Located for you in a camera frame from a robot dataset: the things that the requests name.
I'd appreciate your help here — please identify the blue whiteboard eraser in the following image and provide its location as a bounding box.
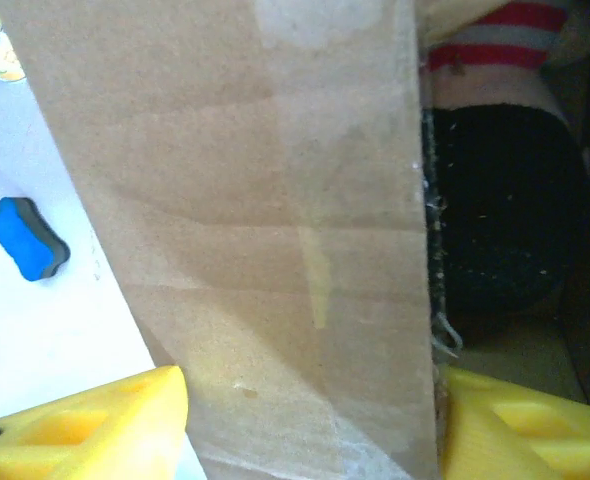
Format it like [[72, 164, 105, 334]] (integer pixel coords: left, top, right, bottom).
[[0, 196, 72, 284]]

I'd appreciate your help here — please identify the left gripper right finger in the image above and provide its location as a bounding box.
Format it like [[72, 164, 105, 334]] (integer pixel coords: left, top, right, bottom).
[[438, 366, 590, 480]]

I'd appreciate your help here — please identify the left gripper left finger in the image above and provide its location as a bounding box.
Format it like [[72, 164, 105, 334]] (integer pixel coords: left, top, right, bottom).
[[0, 364, 190, 480]]

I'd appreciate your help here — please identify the brown cardboard box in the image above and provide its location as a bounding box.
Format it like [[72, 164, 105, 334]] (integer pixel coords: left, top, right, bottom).
[[0, 0, 590, 480]]

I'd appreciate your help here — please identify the orange striped ball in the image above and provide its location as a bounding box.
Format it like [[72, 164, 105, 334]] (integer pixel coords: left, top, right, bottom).
[[418, 0, 590, 324]]

